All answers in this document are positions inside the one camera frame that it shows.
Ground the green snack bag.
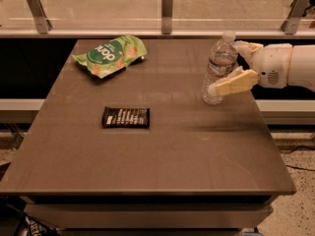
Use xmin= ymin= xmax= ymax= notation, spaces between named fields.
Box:
xmin=72 ymin=35 xmax=147 ymax=79

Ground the metal railing bracket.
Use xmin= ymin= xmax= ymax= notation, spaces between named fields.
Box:
xmin=27 ymin=0 xmax=52 ymax=34
xmin=281 ymin=0 xmax=310 ymax=35
xmin=161 ymin=0 xmax=173 ymax=34

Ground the middle metal railing bracket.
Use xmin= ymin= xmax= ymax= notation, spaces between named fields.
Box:
xmin=161 ymin=0 xmax=173 ymax=34

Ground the left metal railing bracket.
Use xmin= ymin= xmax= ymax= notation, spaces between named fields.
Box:
xmin=27 ymin=0 xmax=52 ymax=34

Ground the black chocolate bar wrapper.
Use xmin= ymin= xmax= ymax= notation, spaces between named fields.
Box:
xmin=102 ymin=106 xmax=150 ymax=129

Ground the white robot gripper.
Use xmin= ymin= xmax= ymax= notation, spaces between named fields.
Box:
xmin=208 ymin=40 xmax=293 ymax=96

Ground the glass railing panel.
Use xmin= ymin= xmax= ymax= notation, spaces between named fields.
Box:
xmin=0 ymin=0 xmax=315 ymax=31

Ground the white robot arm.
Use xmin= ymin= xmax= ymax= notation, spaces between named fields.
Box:
xmin=207 ymin=41 xmax=315 ymax=96

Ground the black floor cable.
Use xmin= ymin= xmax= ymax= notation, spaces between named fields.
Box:
xmin=279 ymin=145 xmax=315 ymax=173

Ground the clear plastic water bottle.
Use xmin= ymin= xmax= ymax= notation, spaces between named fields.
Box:
xmin=201 ymin=31 xmax=238 ymax=105

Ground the brown table with drawers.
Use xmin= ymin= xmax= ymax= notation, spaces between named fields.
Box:
xmin=0 ymin=39 xmax=295 ymax=236

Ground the right metal railing bracket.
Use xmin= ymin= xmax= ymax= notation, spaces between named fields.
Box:
xmin=281 ymin=0 xmax=310 ymax=35

